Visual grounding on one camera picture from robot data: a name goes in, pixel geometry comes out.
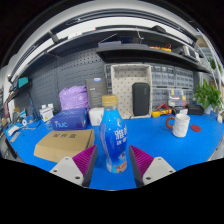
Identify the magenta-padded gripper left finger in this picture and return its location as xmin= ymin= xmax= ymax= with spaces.
xmin=49 ymin=144 xmax=99 ymax=188

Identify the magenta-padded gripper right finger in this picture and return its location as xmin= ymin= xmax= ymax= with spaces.
xmin=128 ymin=144 xmax=177 ymax=188

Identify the blue drink bottle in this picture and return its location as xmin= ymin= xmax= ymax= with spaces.
xmin=98 ymin=94 xmax=129 ymax=174

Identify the brown cardboard box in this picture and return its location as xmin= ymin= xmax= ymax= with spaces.
xmin=33 ymin=129 xmax=96 ymax=164

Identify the blue printed carton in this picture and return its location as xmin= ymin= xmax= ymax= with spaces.
xmin=50 ymin=107 xmax=90 ymax=131

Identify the flat round red coaster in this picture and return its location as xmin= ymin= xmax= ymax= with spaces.
xmin=190 ymin=124 xmax=202 ymax=133

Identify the yellow multimeter with red leads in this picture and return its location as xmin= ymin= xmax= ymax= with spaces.
xmin=151 ymin=102 xmax=173 ymax=118

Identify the white box with small bottles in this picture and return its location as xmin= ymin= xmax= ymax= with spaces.
xmin=39 ymin=103 xmax=55 ymax=123

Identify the black box with white label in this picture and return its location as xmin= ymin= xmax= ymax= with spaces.
xmin=171 ymin=106 xmax=189 ymax=117

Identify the flat black case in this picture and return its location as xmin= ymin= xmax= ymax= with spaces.
xmin=185 ymin=104 xmax=205 ymax=116

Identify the purple plastic bag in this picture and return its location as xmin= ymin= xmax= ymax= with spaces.
xmin=58 ymin=85 xmax=90 ymax=112

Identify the black rectangular speaker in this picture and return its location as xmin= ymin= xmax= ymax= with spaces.
xmin=131 ymin=82 xmax=151 ymax=117

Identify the clear organizer with coloured parts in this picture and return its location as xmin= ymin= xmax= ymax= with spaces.
xmin=167 ymin=88 xmax=188 ymax=108

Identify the dark grey upright box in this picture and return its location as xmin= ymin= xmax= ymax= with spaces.
xmin=85 ymin=77 xmax=109 ymax=110

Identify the beige pegboard tray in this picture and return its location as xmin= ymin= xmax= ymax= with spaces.
xmin=110 ymin=63 xmax=153 ymax=120

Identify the green potted plant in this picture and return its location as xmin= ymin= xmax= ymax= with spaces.
xmin=193 ymin=79 xmax=224 ymax=115

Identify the grey small-parts drawer cabinet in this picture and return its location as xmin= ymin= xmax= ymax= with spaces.
xmin=104 ymin=63 xmax=195 ymax=111

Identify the grey oscilloscope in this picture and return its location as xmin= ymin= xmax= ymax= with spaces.
xmin=182 ymin=44 xmax=201 ymax=63

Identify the white shelving unit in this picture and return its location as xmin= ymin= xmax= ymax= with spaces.
xmin=196 ymin=31 xmax=224 ymax=84

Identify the white mug with brown handle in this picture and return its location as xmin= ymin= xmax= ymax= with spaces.
xmin=165 ymin=113 xmax=191 ymax=138

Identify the dark wall shelf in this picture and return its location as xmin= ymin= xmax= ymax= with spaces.
xmin=95 ymin=43 xmax=211 ymax=74

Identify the yellow tool with red cable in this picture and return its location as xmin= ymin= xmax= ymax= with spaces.
xmin=149 ymin=43 xmax=173 ymax=53

